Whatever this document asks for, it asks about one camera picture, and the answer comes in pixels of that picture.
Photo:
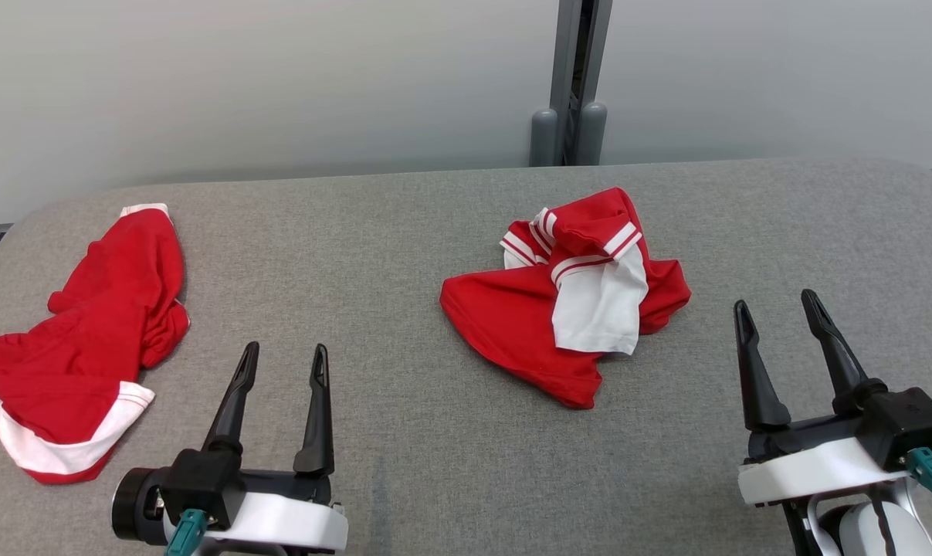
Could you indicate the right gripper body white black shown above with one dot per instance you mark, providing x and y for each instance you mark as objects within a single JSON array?
[{"x": 813, "y": 471}]

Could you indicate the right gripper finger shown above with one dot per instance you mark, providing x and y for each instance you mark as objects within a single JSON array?
[
  {"x": 759, "y": 386},
  {"x": 840, "y": 359}
]

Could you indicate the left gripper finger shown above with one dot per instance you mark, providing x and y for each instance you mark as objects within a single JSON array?
[
  {"x": 230, "y": 417},
  {"x": 319, "y": 432}
]

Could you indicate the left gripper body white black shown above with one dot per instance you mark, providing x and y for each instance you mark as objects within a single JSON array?
[{"x": 280, "y": 521}]

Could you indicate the red shorts with white trim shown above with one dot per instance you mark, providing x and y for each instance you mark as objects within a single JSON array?
[{"x": 110, "y": 309}]

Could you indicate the red Bulls basketball jersey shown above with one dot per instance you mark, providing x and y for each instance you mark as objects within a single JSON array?
[{"x": 512, "y": 324}]

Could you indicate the right robot arm silver white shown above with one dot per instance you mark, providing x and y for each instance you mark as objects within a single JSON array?
[{"x": 852, "y": 540}]

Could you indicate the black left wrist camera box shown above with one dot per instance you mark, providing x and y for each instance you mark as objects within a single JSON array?
[{"x": 203, "y": 483}]

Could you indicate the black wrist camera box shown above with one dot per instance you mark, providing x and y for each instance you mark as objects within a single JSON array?
[
  {"x": 203, "y": 483},
  {"x": 906, "y": 425}
]

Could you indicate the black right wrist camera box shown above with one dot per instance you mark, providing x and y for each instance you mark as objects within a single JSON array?
[{"x": 906, "y": 425}]

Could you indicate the grey cylindrical post foot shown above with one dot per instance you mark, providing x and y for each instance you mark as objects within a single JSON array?
[
  {"x": 543, "y": 139},
  {"x": 591, "y": 135}
]

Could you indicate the grey metal partition post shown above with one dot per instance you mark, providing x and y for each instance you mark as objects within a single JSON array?
[{"x": 570, "y": 62}]

